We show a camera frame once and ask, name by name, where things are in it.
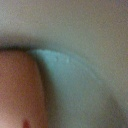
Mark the pink toy pot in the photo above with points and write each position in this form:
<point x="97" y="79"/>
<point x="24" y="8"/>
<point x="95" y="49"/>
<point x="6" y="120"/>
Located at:
<point x="81" y="47"/>

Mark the red toy strawberry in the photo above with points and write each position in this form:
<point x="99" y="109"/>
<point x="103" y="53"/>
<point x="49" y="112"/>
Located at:
<point x="21" y="94"/>

